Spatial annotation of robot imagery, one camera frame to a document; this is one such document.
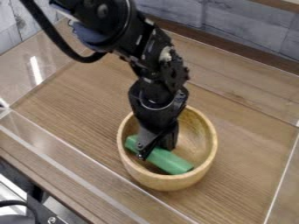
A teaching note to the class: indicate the black metal bracket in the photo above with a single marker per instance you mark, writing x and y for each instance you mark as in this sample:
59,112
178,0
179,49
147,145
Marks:
42,213

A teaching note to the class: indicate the wooden oval bowl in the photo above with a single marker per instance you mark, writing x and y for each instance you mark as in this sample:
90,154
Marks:
197,146

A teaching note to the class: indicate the green rectangular block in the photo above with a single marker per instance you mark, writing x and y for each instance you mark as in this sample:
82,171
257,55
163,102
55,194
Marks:
163,159

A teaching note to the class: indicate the clear acrylic enclosure wall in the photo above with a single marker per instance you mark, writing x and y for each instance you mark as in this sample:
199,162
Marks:
65,107

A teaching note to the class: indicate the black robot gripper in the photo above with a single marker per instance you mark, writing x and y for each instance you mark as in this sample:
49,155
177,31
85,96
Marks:
158,120

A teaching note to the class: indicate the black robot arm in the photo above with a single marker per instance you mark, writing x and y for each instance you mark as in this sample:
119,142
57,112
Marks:
110,26

